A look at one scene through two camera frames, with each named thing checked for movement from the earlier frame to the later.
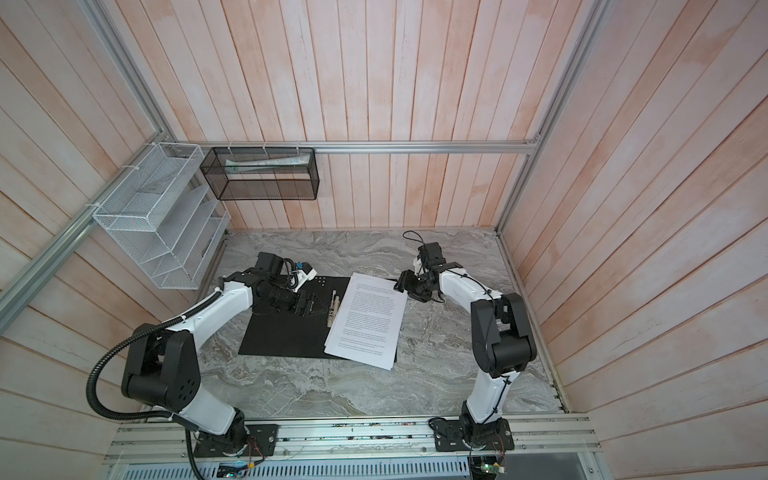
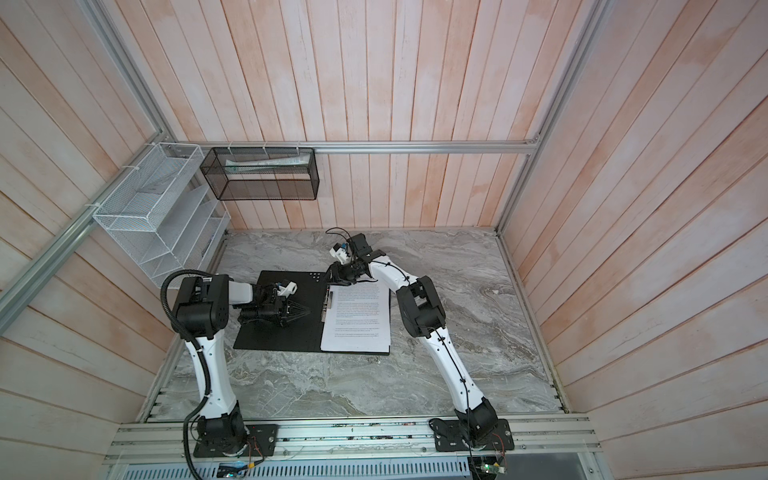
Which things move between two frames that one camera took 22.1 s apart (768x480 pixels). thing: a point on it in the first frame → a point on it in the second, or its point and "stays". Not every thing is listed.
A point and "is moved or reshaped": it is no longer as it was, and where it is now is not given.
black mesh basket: [262, 173] stays
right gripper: [405, 280] → [338, 275]
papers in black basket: [238, 167] stays
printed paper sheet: [368, 323] is moved or reshaped
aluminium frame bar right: [594, 23] stays
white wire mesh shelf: [164, 219] stays
